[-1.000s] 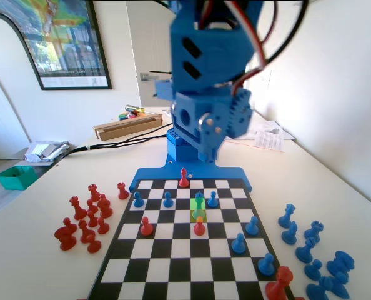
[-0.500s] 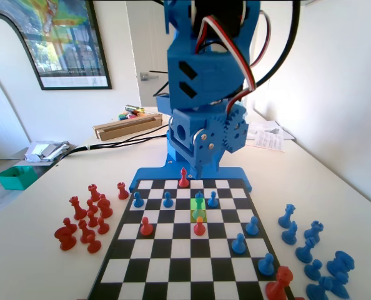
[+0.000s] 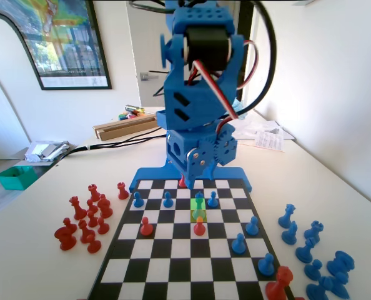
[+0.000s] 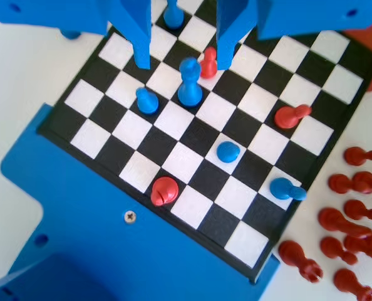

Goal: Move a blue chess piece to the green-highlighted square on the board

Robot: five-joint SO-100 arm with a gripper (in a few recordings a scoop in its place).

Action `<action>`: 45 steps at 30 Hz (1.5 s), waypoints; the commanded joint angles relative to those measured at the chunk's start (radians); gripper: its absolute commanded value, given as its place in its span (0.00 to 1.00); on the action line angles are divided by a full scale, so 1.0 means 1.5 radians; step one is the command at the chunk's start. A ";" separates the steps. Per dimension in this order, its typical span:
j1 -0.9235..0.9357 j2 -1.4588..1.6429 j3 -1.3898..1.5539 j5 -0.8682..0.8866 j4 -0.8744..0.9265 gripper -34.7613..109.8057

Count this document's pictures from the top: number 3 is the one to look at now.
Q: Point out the blue geared gripper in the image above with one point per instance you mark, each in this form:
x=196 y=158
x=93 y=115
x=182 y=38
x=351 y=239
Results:
x=182 y=149

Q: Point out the blue chess king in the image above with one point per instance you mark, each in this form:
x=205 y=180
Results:
x=199 y=203

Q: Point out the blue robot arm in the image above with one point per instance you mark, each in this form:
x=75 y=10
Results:
x=204 y=14

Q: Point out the red chess king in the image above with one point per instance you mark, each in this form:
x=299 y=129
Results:
x=182 y=183

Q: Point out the blue chess pawn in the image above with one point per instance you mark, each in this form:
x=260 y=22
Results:
x=238 y=245
x=138 y=201
x=212 y=201
x=252 y=228
x=167 y=202
x=312 y=271
x=266 y=267

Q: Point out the red chess pawn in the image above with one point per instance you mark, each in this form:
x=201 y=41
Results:
x=92 y=207
x=102 y=228
x=199 y=229
x=146 y=229
x=92 y=220
x=93 y=247

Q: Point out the blue chess queen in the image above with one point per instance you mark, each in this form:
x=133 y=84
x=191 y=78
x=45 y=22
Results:
x=286 y=218

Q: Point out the red chess bishop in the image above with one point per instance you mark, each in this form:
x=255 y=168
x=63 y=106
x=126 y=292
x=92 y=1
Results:
x=105 y=209
x=85 y=232

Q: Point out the red chess queen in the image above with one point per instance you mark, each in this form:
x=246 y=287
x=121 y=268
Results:
x=277 y=287
x=77 y=211

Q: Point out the white arched board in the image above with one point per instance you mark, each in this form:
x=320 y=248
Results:
x=4 y=93

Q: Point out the clear bag of blue items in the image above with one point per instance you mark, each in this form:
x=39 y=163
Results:
x=241 y=109

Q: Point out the printed paper sheet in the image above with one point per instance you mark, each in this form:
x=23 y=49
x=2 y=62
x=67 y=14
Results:
x=270 y=140

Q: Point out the black and white chessboard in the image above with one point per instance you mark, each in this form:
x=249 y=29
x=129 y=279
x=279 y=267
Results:
x=179 y=250

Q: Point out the long cardboard box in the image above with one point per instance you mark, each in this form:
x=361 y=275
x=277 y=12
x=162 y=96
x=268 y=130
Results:
x=126 y=129

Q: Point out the colourful marker set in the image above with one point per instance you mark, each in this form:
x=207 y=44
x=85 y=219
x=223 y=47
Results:
x=132 y=114

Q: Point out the pile of grey papers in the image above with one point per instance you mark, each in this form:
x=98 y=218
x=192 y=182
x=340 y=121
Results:
x=45 y=150

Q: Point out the green plastic bin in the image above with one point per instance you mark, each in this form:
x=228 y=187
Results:
x=15 y=179

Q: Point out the black framed poster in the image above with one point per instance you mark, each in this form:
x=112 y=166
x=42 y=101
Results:
x=63 y=37

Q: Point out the blue base plate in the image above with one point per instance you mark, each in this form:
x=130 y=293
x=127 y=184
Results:
x=154 y=176

